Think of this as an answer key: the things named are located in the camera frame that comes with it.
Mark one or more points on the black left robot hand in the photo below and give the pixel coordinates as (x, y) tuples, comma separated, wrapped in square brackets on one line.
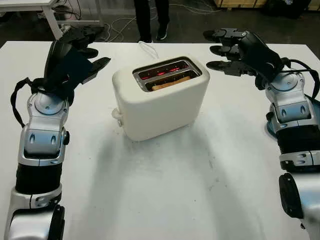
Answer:
[(56, 57)]

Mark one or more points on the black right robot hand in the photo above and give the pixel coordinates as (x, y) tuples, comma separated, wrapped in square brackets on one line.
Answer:
[(262, 55)]

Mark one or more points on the slice of toast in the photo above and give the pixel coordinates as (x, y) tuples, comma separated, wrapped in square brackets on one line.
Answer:
[(172, 83)]

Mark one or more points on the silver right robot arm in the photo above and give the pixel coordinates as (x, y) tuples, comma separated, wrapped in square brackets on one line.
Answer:
[(290, 107)]

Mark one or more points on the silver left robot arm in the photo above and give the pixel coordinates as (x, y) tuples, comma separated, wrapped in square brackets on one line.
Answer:
[(42, 130)]

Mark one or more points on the person in black trousers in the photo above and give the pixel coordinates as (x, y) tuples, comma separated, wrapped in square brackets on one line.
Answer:
[(143, 20)]

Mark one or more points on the cream two-slot toaster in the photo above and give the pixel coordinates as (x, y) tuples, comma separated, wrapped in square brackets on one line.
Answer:
[(155, 112)]

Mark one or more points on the white desk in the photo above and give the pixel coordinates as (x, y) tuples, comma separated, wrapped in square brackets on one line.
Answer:
[(51, 20)]

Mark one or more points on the black bag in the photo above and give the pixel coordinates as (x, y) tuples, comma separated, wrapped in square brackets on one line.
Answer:
[(287, 8)]

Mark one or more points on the wooden crate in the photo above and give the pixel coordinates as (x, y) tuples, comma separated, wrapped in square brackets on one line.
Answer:
[(240, 3)]

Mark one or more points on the blue plastic tray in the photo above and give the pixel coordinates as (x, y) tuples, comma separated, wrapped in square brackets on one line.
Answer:
[(271, 130)]

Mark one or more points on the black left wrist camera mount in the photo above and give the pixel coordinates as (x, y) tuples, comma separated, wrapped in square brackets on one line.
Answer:
[(72, 67)]

